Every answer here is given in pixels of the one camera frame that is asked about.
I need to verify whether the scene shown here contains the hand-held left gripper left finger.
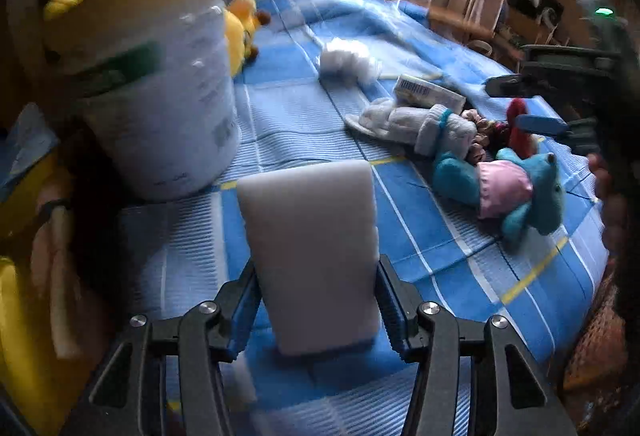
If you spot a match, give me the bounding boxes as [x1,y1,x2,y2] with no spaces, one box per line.
[89,260,261,436]

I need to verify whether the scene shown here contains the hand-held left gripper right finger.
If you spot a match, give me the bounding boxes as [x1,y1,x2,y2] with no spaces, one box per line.
[377,255,579,436]

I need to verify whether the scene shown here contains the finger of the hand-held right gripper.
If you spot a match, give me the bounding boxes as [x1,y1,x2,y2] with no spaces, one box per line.
[515,113,573,139]
[484,75,541,100]

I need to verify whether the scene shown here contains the red soft item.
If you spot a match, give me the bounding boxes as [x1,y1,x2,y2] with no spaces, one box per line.
[505,98,540,157]

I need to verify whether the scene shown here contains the teal plush elephant pink dress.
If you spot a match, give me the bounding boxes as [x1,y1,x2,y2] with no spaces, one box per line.
[431,151,566,249]

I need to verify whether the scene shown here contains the tissue pack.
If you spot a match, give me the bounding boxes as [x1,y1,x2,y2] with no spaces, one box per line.
[392,74,467,113]

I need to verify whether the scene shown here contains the white foam block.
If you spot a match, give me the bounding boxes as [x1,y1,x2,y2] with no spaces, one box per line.
[236,159,381,357]

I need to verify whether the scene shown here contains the white socks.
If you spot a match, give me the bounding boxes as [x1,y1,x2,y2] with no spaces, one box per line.
[344,98,478,158]

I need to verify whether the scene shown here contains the white fluffy wad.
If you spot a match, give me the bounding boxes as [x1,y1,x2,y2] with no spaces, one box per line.
[318,38,385,87]

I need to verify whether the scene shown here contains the gold box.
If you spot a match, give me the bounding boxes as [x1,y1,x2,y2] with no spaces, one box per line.
[0,151,101,422]

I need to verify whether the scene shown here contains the person's right hand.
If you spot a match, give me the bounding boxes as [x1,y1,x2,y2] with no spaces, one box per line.
[586,153,640,262]

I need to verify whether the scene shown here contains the bundle of hair scrunchies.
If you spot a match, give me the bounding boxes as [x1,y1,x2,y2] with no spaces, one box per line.
[459,109,511,164]

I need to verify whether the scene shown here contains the wooden side desk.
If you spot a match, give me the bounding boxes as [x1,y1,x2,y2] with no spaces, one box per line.
[429,0,566,67]

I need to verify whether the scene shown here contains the blue plaid bed sheet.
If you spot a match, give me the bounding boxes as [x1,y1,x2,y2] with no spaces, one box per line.
[117,0,608,436]

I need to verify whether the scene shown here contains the white printed canister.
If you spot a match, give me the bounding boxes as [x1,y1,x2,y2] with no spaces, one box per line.
[47,0,242,201]

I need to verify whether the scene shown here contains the small yellow plush toy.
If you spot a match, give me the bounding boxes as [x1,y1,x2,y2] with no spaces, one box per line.
[222,0,273,78]

